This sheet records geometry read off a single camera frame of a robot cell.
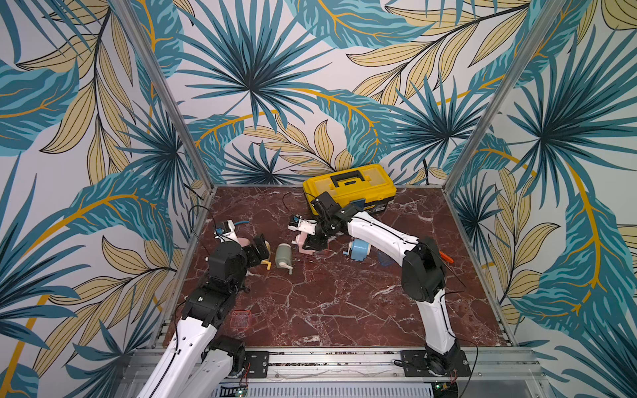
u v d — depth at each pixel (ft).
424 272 1.74
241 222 3.49
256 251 2.17
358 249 2.98
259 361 2.40
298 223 2.53
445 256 3.18
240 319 2.67
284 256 2.92
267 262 2.95
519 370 2.47
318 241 2.58
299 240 2.82
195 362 1.50
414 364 2.40
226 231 1.99
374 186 3.22
